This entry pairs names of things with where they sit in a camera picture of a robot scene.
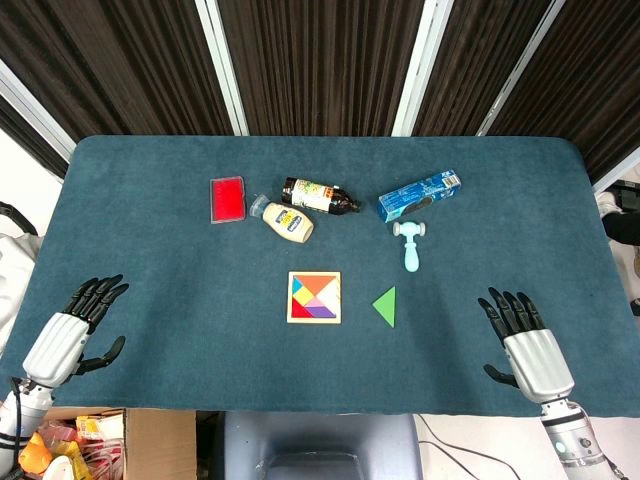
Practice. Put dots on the orange triangle tangram piece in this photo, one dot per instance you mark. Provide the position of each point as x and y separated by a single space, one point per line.
314 282

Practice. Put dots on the brown cardboard box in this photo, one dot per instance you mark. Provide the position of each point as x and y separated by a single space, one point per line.
160 445

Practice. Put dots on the red triangle tangram piece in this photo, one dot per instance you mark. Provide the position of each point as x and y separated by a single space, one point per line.
297 311

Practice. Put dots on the red yellow snack packet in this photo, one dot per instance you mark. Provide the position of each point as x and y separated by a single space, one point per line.
97 427

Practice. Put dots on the grey blue chair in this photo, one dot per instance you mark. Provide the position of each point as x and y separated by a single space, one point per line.
320 440

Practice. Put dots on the blue triangle tangram piece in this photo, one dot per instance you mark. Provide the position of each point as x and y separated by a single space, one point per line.
296 286

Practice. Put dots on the pink triangle tangram piece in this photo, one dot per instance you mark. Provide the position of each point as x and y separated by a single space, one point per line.
315 302

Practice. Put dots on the dark folding screen panel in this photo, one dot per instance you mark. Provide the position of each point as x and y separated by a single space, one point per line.
480 65
125 65
590 90
320 65
30 135

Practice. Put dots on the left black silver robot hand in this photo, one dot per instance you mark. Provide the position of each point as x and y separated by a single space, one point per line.
52 350

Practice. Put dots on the purple parallelogram tangram piece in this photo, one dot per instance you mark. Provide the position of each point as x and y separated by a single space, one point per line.
322 312

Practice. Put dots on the green triangle piece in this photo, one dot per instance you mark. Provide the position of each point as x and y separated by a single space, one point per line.
387 306

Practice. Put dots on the cream mayonnaise squeeze bottle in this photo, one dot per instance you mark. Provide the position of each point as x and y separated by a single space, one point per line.
287 222

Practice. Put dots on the white plastic object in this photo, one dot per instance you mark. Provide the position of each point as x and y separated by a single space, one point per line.
60 470

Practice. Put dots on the red ink pad case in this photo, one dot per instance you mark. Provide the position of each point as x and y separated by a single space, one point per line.
228 199

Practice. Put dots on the light blue toy hammer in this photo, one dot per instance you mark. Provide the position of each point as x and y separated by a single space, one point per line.
411 250

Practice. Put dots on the yellow square tangram piece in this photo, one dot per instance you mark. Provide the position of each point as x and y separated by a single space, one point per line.
303 296

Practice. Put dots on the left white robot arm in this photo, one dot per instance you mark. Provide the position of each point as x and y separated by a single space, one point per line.
12 415

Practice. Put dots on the black curved bar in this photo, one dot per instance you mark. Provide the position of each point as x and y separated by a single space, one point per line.
22 220

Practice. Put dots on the dark brown sauce bottle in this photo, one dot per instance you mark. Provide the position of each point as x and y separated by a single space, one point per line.
310 192

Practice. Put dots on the colourful tangram puzzle tray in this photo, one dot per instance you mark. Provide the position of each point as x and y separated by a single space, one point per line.
330 297

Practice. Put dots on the orange plastic toy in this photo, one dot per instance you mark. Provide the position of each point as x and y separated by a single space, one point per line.
35 452

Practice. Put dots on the blue cookie box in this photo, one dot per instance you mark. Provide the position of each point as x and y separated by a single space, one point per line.
417 196

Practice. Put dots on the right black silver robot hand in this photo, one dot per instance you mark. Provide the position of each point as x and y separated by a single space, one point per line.
537 360

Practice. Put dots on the teal table cloth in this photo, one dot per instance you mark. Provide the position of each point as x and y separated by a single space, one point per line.
175 300

